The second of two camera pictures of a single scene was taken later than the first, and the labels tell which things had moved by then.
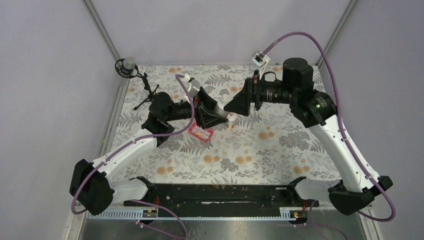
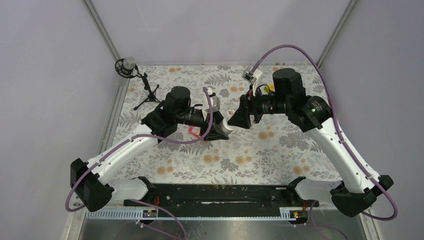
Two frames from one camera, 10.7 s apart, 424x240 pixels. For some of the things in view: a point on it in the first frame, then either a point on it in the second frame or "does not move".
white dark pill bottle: [219, 108] → [223, 126]
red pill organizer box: [204, 134] does not move
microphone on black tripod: [126, 68] does not move
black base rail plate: [222, 197] does not move
